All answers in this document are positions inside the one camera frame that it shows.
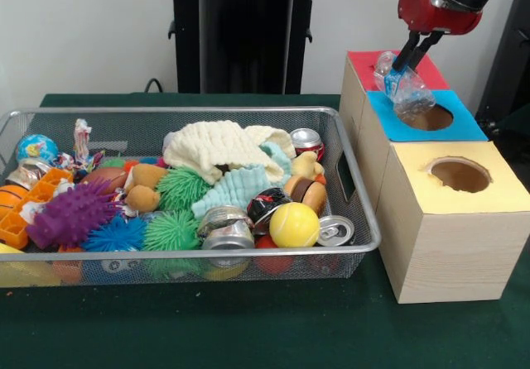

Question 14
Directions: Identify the wooden box with three holes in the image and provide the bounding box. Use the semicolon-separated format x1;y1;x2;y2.
338;50;530;304

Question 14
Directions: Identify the dark green table cloth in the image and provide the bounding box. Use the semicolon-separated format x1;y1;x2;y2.
0;94;530;369

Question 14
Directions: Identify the clear shallow mesh bin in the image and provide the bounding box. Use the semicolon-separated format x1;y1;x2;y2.
0;107;382;289

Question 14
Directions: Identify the small toy hamburger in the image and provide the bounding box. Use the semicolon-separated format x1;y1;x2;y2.
282;175;327;215

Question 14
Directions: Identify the cream knitted cloth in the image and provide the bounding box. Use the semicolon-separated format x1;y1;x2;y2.
162;121;296;186

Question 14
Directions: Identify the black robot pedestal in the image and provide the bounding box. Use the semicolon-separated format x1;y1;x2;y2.
160;0;334;95

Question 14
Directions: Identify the light teal cloth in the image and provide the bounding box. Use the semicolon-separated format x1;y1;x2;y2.
192;141;293;220

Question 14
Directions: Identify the black side stand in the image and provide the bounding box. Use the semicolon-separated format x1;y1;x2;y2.
476;0;530;134

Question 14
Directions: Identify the clear plastic bag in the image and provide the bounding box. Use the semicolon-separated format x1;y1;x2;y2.
372;50;437;125

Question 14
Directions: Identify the silver can with pull tab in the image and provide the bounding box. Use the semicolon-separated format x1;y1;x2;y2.
316;215;355;247

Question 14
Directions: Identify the green spiky ball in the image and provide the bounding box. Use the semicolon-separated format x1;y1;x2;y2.
142;210;202;252

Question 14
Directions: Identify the blue globe ball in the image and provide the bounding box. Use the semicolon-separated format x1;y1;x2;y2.
17;134;60;165

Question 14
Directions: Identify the yellow plush duck toy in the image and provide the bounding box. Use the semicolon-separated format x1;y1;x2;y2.
291;151;325;181

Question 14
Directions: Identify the red soda can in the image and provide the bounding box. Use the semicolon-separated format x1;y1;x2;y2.
290;128;325;161

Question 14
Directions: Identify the crushed silver can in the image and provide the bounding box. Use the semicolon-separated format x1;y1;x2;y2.
196;206;256;251

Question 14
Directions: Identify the purple spiky ball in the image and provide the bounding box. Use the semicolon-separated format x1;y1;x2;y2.
26;180;118;249

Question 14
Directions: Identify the yellow tennis ball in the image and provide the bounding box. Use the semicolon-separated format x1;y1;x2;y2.
269;202;320;248

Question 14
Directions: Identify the small orange basketball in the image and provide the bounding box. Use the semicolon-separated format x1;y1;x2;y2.
0;184;27;214

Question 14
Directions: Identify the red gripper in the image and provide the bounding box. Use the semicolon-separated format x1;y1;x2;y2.
391;0;484;74

